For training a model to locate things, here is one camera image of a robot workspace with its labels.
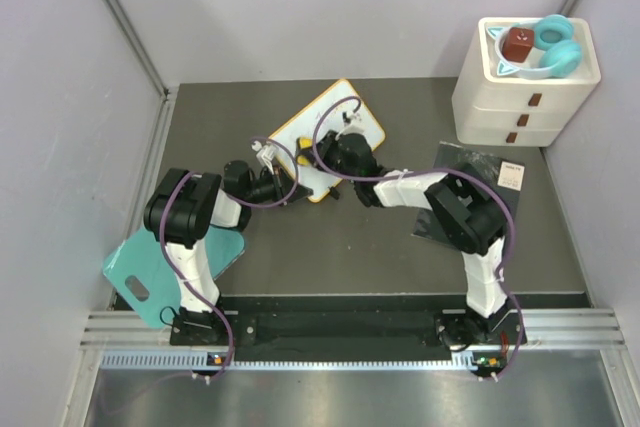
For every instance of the teal white cat-ear headphones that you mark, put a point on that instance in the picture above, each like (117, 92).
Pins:
(552, 35)

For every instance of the teal cutting board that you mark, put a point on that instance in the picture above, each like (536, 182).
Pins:
(141, 276)

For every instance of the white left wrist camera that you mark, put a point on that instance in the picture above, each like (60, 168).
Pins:
(265, 153)

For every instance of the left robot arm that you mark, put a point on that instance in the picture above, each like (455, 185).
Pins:
(183, 207)

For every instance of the brown cube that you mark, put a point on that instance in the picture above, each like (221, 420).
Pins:
(518, 43)

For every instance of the grey slotted cable duct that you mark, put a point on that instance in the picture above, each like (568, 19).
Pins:
(205, 361)

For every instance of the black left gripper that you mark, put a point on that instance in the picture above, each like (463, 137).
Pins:
(282, 183)

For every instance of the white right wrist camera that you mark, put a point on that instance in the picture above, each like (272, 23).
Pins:
(352, 125)

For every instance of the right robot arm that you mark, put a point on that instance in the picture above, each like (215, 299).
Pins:
(472, 218)

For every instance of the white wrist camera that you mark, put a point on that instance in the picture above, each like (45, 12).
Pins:
(265, 153)
(352, 125)

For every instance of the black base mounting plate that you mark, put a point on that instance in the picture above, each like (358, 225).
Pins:
(350, 328)

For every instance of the yellow framed whiteboard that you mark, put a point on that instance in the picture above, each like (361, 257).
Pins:
(304, 123)

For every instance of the black sheet with white label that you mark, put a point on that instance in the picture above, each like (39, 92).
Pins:
(504, 176)

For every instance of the white three-drawer organizer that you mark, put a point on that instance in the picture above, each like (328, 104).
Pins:
(510, 111)

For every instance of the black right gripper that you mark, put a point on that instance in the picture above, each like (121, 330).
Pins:
(329, 145)

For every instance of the black whiteboard marker clip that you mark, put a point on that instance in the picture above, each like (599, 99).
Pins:
(334, 193)

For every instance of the yellow black whiteboard eraser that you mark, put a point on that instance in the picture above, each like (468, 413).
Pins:
(304, 152)

